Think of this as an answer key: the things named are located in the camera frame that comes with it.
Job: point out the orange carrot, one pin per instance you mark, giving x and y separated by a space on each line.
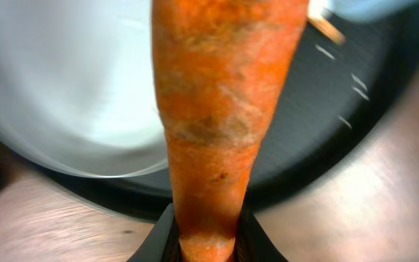
219 67

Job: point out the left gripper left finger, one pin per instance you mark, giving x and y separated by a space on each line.
161 244

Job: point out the grey dinner plate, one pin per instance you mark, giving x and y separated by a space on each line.
76 86

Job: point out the wooden chopstick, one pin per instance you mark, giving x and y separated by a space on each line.
327 29

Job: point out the round black serving tray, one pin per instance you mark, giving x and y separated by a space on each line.
333 97

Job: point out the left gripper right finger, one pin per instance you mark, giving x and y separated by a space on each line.
252 243

